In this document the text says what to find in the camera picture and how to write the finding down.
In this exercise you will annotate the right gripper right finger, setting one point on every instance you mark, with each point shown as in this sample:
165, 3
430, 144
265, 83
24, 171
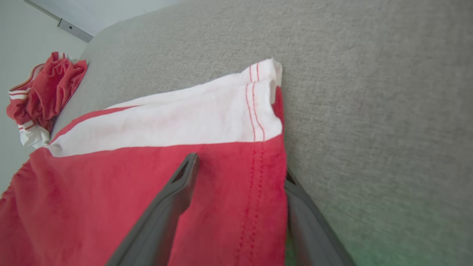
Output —
310, 240

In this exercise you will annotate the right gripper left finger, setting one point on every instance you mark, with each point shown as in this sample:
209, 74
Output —
155, 232

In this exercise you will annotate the red white sports shirt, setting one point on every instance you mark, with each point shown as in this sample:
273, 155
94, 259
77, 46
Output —
44, 92
92, 192

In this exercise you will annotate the grey fabric sofa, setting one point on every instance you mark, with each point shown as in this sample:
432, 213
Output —
369, 111

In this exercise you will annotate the grey wall skirting strip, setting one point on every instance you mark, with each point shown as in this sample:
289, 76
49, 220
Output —
74, 30

